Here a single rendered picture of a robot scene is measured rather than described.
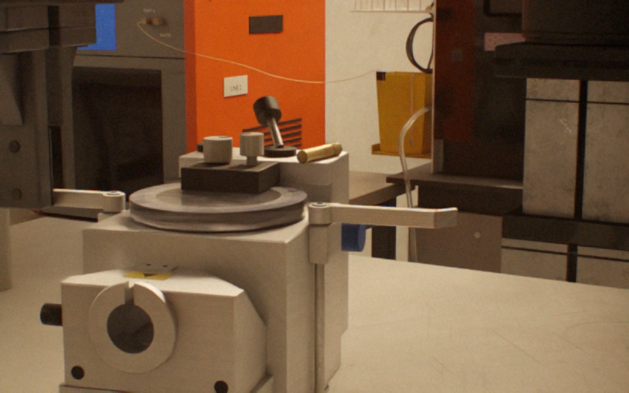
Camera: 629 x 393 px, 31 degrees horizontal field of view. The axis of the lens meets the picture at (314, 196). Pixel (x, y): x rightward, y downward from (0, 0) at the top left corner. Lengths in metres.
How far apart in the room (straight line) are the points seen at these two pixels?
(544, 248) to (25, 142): 0.64
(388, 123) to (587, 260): 1.25
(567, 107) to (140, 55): 0.92
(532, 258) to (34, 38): 0.66
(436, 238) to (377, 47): 1.43
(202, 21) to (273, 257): 1.30
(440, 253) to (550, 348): 1.55
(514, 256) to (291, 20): 1.00
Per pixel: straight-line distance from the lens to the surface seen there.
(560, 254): 1.11
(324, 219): 0.54
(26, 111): 0.58
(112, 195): 0.58
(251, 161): 0.58
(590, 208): 1.11
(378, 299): 0.75
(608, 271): 1.10
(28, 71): 0.58
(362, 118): 3.59
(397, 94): 2.29
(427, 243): 2.21
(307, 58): 2.08
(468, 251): 2.18
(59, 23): 0.60
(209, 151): 0.59
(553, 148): 1.11
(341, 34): 3.61
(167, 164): 1.84
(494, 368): 0.62
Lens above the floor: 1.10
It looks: 10 degrees down
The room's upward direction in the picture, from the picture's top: straight up
